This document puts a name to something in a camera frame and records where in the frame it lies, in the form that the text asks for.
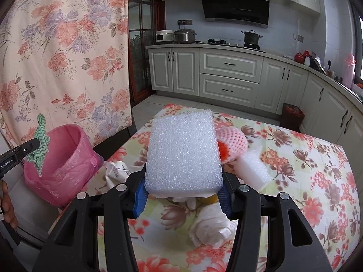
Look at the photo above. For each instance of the white rice cooker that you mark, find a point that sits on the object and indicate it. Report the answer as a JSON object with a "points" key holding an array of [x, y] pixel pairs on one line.
{"points": [[164, 36]]}

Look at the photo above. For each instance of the floral tablecloth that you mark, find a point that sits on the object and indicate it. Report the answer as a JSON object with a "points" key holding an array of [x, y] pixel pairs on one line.
{"points": [[297, 181]]}

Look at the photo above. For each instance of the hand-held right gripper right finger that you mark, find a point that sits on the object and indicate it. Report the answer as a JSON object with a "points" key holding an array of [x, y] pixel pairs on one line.
{"points": [[224, 202]]}

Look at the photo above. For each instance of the floral hanging curtain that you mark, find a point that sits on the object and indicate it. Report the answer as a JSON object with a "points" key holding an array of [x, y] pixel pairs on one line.
{"points": [[62, 48]]}

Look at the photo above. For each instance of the red orange fruit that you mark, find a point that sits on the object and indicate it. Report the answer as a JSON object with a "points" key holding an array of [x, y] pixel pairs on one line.
{"points": [[223, 150]]}

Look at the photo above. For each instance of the white base cabinets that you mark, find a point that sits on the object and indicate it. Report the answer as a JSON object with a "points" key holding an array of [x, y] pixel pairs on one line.
{"points": [[227, 70]]}

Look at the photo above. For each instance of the pink thermos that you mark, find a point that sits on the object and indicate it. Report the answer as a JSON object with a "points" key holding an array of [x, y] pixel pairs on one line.
{"points": [[349, 70]]}

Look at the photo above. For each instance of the dark wall socket strip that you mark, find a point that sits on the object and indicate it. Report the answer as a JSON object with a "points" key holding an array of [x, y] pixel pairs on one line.
{"points": [[185, 22]]}

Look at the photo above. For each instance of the black range hood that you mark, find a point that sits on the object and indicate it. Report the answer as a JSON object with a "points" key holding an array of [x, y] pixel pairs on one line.
{"points": [[235, 2]]}

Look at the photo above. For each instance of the small wall socket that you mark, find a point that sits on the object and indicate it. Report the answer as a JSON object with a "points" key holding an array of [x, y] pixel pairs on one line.
{"points": [[298, 37]]}

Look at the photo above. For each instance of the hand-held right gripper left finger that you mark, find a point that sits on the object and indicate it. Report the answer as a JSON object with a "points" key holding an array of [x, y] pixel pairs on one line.
{"points": [[140, 199]]}

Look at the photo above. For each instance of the white printed paper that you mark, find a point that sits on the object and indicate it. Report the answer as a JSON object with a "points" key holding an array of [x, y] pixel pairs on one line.
{"points": [[117, 172]]}

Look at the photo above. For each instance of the person's left hand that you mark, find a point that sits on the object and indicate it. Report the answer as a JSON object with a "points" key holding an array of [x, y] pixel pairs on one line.
{"points": [[7, 204]]}

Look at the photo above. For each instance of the wooden glass door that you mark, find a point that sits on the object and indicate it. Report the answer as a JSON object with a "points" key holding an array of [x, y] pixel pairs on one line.
{"points": [[146, 62]]}

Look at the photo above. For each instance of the red kettle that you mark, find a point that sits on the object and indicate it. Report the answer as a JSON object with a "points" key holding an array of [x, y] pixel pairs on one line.
{"points": [[299, 57]]}

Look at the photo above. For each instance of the black gas stove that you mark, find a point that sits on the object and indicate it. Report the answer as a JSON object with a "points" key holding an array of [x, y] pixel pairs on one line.
{"points": [[221, 42]]}

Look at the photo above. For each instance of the small white foam piece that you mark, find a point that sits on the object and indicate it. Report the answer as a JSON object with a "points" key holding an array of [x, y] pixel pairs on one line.
{"points": [[252, 170]]}

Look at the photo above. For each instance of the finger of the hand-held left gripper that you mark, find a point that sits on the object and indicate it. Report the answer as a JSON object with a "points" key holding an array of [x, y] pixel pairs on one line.
{"points": [[28, 148]]}

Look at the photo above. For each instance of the green zigzag cloth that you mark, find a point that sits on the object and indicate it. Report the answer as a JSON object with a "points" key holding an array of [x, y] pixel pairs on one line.
{"points": [[41, 134]]}

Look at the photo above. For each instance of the window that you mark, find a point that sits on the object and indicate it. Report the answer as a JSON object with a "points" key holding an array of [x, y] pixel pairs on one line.
{"points": [[360, 48]]}

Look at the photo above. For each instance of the large white foam block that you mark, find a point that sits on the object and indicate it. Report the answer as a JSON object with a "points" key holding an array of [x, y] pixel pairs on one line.
{"points": [[181, 153]]}

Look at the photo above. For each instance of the small white bottle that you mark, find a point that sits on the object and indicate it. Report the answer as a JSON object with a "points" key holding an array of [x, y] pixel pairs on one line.
{"points": [[307, 61]]}

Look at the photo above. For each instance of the crumpled white paper towel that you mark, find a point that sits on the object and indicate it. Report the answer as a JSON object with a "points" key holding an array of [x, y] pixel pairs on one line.
{"points": [[209, 226]]}

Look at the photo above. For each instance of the leaning steel tray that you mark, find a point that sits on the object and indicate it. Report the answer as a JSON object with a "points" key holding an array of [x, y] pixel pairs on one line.
{"points": [[319, 62]]}

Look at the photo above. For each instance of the pink foam fruit net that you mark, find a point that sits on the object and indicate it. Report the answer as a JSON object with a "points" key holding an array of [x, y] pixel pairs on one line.
{"points": [[232, 141]]}

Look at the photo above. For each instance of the pink bin with pink bag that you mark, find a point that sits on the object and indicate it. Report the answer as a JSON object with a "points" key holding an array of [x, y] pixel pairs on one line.
{"points": [[71, 158]]}

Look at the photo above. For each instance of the steel pressure cooker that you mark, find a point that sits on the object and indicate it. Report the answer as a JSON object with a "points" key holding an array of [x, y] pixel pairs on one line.
{"points": [[184, 36]]}

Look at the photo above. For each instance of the brown bin with red bag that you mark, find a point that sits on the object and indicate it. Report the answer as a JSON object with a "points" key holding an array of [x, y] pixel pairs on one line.
{"points": [[292, 117]]}

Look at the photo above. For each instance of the black lidded pot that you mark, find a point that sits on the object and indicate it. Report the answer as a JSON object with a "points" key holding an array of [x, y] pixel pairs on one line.
{"points": [[251, 37]]}

